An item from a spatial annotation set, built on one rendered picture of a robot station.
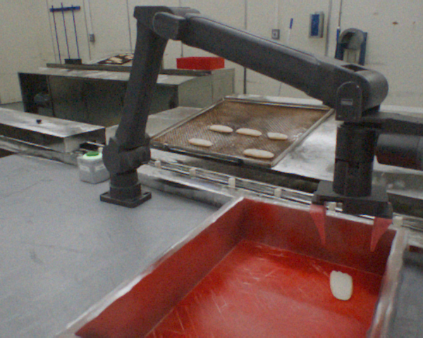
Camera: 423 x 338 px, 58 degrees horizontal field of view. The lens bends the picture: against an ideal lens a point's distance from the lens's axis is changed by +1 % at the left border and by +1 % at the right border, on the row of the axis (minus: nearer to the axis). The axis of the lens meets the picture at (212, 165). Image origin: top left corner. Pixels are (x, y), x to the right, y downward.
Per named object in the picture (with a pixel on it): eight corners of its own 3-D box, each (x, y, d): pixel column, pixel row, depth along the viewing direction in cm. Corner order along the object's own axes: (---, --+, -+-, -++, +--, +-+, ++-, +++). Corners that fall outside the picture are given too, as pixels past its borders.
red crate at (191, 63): (175, 68, 476) (175, 58, 472) (192, 66, 505) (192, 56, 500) (210, 70, 450) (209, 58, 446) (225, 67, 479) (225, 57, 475)
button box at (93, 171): (79, 190, 121) (74, 156, 118) (99, 182, 127) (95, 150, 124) (95, 196, 116) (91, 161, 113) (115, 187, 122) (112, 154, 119)
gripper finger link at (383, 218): (340, 235, 67) (344, 185, 64) (385, 241, 64) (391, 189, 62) (338, 255, 61) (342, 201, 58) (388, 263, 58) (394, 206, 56)
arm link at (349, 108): (361, 75, 60) (337, 81, 54) (446, 77, 52) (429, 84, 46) (354, 150, 63) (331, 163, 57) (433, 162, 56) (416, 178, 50)
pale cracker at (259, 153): (241, 154, 117) (240, 151, 117) (247, 149, 120) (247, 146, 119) (270, 160, 112) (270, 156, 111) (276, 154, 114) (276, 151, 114)
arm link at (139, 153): (127, 171, 107) (111, 176, 103) (125, 135, 104) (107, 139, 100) (149, 178, 101) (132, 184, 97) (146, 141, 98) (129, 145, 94)
